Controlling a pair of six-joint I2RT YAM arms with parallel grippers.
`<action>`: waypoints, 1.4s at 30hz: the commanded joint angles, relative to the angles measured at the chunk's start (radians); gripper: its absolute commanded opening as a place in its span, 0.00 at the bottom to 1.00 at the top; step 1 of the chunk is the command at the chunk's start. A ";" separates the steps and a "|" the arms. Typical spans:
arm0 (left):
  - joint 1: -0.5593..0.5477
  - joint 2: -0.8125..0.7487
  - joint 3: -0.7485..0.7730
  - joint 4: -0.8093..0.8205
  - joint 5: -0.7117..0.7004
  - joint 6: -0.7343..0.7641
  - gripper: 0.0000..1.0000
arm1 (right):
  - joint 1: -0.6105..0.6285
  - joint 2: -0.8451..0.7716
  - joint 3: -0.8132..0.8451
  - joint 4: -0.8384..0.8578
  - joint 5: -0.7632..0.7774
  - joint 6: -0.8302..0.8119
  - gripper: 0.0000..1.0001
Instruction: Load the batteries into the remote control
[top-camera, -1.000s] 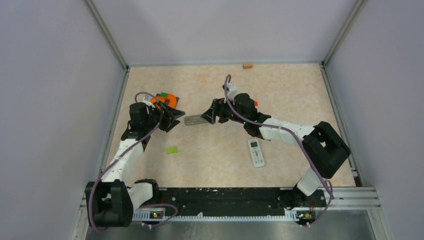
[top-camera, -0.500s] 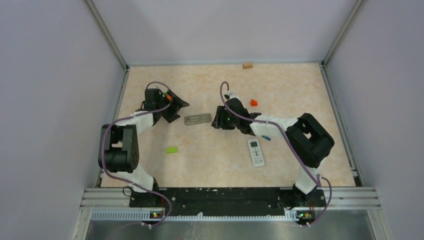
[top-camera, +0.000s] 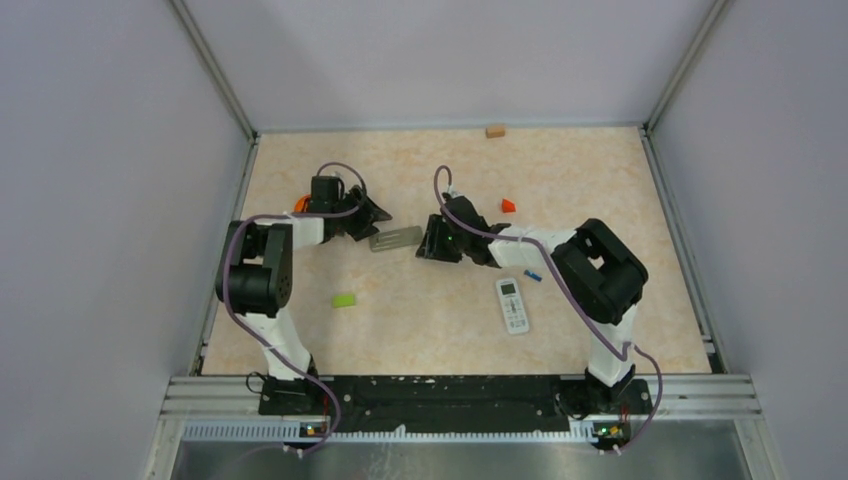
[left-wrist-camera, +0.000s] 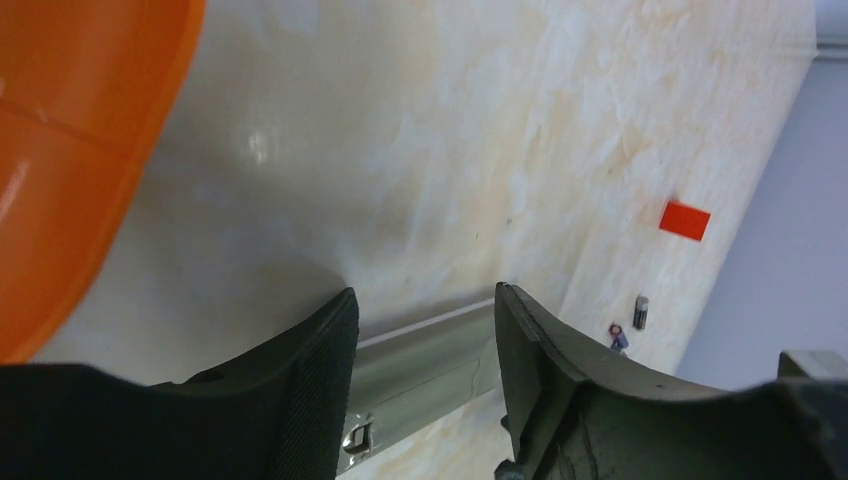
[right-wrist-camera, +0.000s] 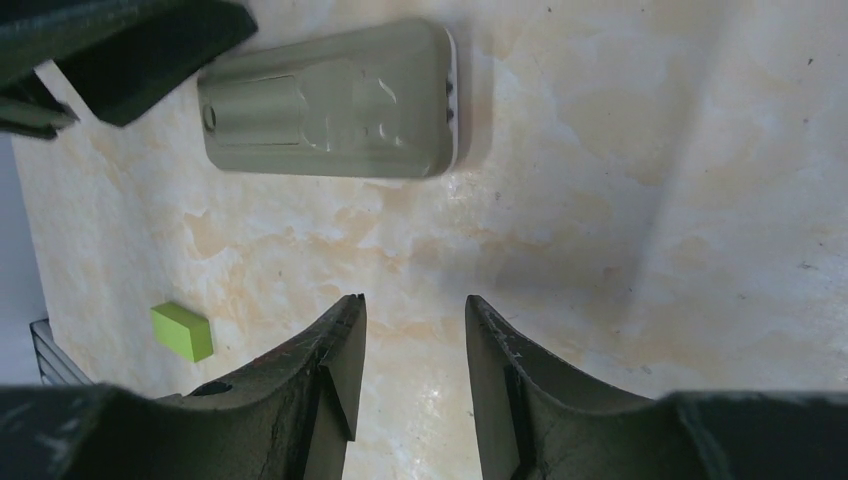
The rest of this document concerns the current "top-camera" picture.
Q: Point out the blue block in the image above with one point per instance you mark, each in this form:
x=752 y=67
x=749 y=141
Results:
x=530 y=274

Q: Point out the white remote control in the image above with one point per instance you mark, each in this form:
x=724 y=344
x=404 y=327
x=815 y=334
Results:
x=394 y=239
x=512 y=306

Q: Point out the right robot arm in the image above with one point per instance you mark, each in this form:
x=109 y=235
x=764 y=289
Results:
x=599 y=275

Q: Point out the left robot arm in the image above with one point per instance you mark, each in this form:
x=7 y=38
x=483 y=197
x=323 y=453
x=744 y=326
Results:
x=255 y=277

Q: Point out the green block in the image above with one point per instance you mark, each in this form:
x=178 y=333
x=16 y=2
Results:
x=344 y=300

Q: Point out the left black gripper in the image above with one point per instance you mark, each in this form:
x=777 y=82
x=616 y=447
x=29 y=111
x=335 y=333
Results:
x=367 y=214

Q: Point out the tan wooden block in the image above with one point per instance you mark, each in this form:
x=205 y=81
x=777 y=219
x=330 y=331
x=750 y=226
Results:
x=495 y=131

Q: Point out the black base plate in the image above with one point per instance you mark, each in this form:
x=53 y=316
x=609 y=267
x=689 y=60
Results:
x=454 y=404

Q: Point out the orange tape roll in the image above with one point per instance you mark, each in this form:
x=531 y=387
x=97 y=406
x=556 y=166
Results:
x=301 y=204

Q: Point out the white remote control upright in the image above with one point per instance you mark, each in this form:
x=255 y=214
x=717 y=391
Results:
x=512 y=306

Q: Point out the red block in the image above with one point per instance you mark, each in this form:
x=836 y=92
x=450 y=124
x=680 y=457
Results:
x=507 y=206

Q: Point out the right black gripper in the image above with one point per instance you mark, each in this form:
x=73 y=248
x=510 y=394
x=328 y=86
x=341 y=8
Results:
x=431 y=247

